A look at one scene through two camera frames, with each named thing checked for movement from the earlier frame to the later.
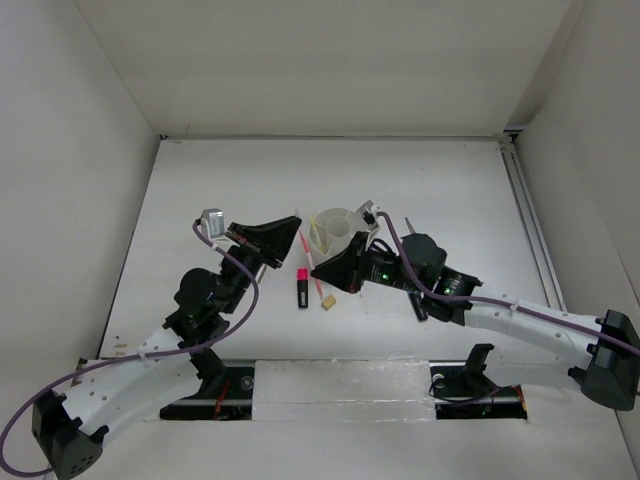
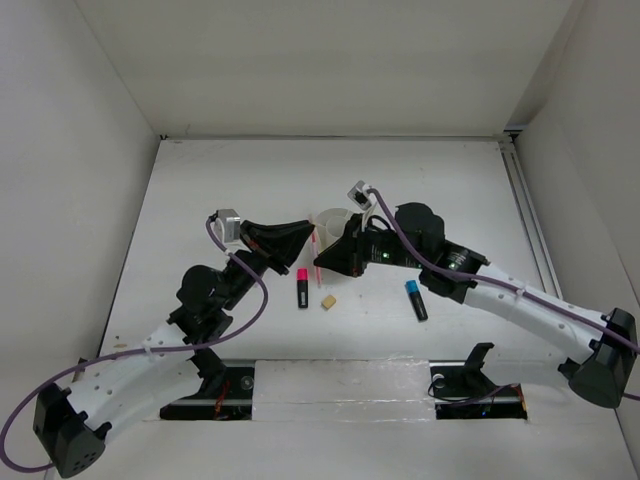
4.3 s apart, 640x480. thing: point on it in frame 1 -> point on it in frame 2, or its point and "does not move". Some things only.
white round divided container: [332, 231] does not move
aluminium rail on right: [551, 284] does not move
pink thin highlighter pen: [312, 264] -> [315, 251]
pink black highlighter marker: [302, 277] does not move
